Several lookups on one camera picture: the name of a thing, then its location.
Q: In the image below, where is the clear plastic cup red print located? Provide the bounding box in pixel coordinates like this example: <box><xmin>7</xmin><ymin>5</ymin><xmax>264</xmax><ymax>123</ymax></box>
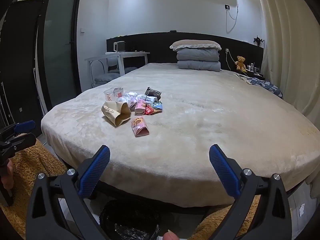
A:
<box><xmin>104</xmin><ymin>87</ymin><xmax>124</xmax><ymax>101</ymax></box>

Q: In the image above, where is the brown paper bag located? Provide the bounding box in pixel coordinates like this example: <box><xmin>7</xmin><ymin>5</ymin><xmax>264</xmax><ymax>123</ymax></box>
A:
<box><xmin>101</xmin><ymin>101</ymin><xmax>131</xmax><ymax>127</ymax></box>

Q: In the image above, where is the white plastic ball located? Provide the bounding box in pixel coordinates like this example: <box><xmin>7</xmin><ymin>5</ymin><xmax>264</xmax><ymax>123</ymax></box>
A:
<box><xmin>117</xmin><ymin>96</ymin><xmax>128</xmax><ymax>103</ymax></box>

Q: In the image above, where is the pink cookie box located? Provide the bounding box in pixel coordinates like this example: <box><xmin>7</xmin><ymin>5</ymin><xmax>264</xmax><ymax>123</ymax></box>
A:
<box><xmin>135</xmin><ymin>99</ymin><xmax>146</xmax><ymax>115</ymax></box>
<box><xmin>131</xmin><ymin>117</ymin><xmax>149</xmax><ymax>137</ymax></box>

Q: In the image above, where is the red snack packet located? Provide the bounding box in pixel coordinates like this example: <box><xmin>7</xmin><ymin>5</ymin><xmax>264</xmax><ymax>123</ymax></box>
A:
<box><xmin>144</xmin><ymin>105</ymin><xmax>155</xmax><ymax>115</ymax></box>

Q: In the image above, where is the white printed wrapper bundle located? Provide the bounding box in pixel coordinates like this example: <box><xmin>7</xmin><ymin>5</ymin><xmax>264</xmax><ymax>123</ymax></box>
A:
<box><xmin>136</xmin><ymin>94</ymin><xmax>158</xmax><ymax>104</ymax></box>

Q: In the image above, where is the dark brown snack wrapper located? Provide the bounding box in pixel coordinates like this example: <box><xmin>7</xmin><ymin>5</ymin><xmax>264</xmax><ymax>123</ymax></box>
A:
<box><xmin>145</xmin><ymin>87</ymin><xmax>162</xmax><ymax>101</ymax></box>

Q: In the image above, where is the green blue snack bag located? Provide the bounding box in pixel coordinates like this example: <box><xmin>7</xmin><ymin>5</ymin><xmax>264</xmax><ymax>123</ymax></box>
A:
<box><xmin>151</xmin><ymin>102</ymin><xmax>163</xmax><ymax>113</ymax></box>

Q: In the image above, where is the white yellow wrapper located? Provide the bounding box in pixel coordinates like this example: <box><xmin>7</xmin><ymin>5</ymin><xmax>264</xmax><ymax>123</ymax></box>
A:
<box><xmin>127</xmin><ymin>96</ymin><xmax>138</xmax><ymax>112</ymax></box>

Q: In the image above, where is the white tissue ball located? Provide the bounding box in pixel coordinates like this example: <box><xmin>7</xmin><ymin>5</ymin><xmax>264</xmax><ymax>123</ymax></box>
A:
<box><xmin>124</xmin><ymin>92</ymin><xmax>138</xmax><ymax>99</ymax></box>

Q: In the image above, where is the black trash bag bin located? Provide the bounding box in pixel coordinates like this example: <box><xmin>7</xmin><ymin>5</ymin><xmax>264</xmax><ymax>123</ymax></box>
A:
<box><xmin>99</xmin><ymin>200</ymin><xmax>175</xmax><ymax>239</ymax></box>

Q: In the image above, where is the bare left hand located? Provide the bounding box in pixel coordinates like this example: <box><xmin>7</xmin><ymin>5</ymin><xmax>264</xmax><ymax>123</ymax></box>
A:
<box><xmin>1</xmin><ymin>159</ymin><xmax>14</xmax><ymax>191</ymax></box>

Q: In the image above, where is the right hand thumb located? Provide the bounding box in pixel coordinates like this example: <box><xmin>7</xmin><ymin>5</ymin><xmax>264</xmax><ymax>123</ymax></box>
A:
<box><xmin>163</xmin><ymin>230</ymin><xmax>180</xmax><ymax>240</ymax></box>

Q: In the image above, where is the black wardrobe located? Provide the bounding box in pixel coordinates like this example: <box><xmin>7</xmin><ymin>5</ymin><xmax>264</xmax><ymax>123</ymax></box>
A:
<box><xmin>1</xmin><ymin>0</ymin><xmax>43</xmax><ymax>137</ymax></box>

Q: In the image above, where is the brown fuzzy rug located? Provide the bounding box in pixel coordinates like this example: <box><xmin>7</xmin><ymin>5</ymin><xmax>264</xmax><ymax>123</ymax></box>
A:
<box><xmin>1</xmin><ymin>140</ymin><xmax>66</xmax><ymax>239</ymax></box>

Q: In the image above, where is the frosted glass door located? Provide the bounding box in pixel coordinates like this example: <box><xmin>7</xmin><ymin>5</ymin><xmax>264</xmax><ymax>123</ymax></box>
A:
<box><xmin>37</xmin><ymin>0</ymin><xmax>81</xmax><ymax>111</ymax></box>

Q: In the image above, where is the grey cushioned chair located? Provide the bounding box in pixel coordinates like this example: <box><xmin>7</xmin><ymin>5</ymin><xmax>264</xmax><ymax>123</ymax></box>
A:
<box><xmin>89</xmin><ymin>60</ymin><xmax>120</xmax><ymax>88</ymax></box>

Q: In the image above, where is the white side table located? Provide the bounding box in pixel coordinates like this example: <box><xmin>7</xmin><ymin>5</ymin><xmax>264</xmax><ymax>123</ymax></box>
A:
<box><xmin>84</xmin><ymin>51</ymin><xmax>151</xmax><ymax>88</ymax></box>

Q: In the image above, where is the blue patterned cloth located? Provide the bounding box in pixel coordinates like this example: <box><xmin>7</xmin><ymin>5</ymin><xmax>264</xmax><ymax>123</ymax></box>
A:
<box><xmin>235</xmin><ymin>73</ymin><xmax>283</xmax><ymax>99</ymax></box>

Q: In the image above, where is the small white appliance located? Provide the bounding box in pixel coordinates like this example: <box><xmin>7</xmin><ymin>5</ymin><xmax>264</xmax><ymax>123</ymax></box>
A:
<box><xmin>113</xmin><ymin>41</ymin><xmax>126</xmax><ymax>52</ymax></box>

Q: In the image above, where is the beige plush bed blanket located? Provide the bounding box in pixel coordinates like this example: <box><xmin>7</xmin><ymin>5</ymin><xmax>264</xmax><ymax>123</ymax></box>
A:
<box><xmin>41</xmin><ymin>63</ymin><xmax>319</xmax><ymax>207</ymax></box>

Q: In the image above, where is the nightstand clutter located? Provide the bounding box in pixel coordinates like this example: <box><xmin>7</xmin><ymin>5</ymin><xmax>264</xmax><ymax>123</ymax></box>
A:
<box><xmin>246</xmin><ymin>63</ymin><xmax>263</xmax><ymax>77</ymax></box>

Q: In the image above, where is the brown teddy bear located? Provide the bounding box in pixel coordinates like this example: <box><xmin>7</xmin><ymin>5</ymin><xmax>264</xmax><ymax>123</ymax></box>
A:
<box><xmin>235</xmin><ymin>56</ymin><xmax>247</xmax><ymax>73</ymax></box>

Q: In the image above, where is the cream curtain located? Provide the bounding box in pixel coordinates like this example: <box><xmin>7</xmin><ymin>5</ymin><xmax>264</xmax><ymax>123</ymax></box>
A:
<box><xmin>260</xmin><ymin>0</ymin><xmax>319</xmax><ymax>126</ymax></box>

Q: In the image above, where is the black headboard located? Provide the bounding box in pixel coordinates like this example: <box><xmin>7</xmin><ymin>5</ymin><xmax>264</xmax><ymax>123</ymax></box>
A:
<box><xmin>106</xmin><ymin>32</ymin><xmax>264</xmax><ymax>70</ymax></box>

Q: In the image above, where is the folded grey quilt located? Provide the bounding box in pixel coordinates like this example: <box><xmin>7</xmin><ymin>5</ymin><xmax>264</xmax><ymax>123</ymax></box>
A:
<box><xmin>177</xmin><ymin>48</ymin><xmax>221</xmax><ymax>72</ymax></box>

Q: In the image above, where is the black plant ornament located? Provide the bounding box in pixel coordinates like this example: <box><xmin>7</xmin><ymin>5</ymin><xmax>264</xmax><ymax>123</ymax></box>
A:
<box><xmin>253</xmin><ymin>36</ymin><xmax>265</xmax><ymax>47</ymax></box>

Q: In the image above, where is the beige lace-trimmed pillow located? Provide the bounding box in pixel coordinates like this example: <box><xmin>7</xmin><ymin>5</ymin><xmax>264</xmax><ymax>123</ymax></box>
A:
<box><xmin>170</xmin><ymin>40</ymin><xmax>221</xmax><ymax>51</ymax></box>

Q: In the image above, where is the white charger cable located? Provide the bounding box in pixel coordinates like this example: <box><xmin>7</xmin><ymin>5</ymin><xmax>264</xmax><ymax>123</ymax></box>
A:
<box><xmin>225</xmin><ymin>48</ymin><xmax>238</xmax><ymax>71</ymax></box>

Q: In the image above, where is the white wall cable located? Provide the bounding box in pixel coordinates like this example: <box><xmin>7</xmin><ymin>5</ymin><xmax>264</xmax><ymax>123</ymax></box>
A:
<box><xmin>226</xmin><ymin>0</ymin><xmax>240</xmax><ymax>34</ymax></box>

